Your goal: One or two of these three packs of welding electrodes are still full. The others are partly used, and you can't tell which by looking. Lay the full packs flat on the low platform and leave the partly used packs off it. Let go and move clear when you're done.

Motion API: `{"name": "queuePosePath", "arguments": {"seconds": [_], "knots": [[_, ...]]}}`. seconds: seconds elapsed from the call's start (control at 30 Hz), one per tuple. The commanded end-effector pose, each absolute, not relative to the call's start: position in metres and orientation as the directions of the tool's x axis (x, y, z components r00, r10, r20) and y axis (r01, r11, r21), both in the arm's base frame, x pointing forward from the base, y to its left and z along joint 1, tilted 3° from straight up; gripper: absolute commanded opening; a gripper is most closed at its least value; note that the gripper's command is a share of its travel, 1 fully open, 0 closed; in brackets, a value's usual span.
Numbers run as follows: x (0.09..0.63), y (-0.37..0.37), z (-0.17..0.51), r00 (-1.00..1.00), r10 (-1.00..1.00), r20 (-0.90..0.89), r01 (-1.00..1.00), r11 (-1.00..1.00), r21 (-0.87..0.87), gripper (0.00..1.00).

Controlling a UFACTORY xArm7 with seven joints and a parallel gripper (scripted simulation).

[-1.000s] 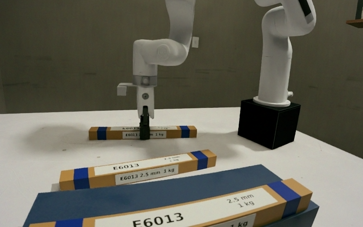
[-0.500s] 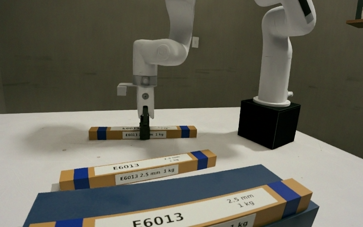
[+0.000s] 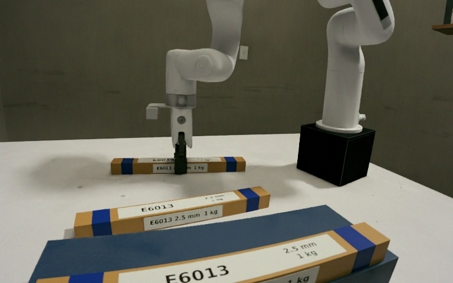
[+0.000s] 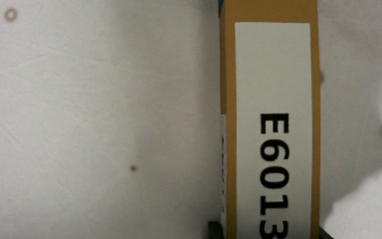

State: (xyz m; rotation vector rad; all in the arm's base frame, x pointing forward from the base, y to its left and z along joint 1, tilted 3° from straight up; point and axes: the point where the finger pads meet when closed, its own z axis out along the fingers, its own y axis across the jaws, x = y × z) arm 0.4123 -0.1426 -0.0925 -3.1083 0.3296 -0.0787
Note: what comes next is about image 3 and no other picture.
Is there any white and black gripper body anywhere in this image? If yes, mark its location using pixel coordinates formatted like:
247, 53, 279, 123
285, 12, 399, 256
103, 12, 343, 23
170, 106, 196, 149

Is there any tan welding electrode pack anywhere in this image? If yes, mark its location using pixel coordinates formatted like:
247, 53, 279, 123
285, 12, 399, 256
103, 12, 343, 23
74, 186, 271, 238
110, 156, 246, 175
37, 222, 390, 283

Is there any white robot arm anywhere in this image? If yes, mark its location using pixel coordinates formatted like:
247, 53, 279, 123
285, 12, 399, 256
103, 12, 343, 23
146, 0, 395, 134

